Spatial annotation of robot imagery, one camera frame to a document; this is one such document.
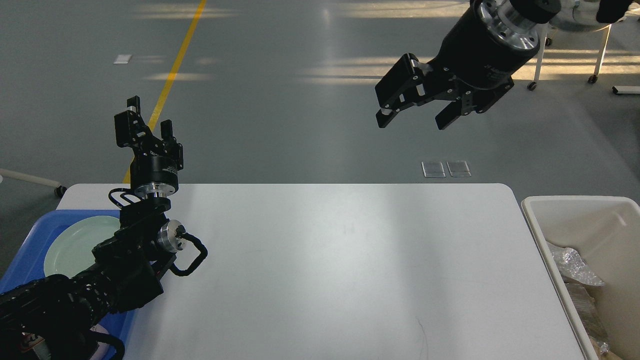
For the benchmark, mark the white paper on floor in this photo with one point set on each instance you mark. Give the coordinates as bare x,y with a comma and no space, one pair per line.
122,59

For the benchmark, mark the blue plastic tray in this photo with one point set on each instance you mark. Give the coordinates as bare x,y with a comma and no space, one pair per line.
30,250

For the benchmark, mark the white plastic bin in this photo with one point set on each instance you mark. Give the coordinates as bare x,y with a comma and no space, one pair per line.
605,230

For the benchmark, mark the foil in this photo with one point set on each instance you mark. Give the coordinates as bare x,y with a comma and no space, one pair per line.
589,317

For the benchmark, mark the white bar on floor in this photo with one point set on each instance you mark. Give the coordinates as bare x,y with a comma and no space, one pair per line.
626,90

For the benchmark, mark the light green plate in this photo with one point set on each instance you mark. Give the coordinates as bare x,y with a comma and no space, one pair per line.
71,251

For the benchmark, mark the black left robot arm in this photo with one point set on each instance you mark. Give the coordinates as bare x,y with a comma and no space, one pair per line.
168,247

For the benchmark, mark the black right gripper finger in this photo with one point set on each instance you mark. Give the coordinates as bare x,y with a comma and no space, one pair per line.
403,86
466,99

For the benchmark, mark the pink mug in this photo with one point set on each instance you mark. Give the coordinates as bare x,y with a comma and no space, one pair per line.
102,348

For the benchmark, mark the brown paper ball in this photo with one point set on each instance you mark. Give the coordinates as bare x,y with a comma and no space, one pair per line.
607,355

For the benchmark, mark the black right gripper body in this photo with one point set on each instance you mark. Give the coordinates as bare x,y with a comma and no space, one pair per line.
487,45

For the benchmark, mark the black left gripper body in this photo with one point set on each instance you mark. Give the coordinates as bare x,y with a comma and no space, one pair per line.
154,176

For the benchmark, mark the white leg with caster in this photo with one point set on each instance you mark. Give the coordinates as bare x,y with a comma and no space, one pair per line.
59,189

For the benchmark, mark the aluminium foil tray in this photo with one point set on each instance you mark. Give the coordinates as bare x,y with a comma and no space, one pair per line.
572,267

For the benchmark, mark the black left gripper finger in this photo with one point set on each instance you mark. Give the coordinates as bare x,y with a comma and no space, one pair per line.
172,148
131,130

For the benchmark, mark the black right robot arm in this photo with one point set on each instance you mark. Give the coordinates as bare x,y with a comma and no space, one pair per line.
568,15

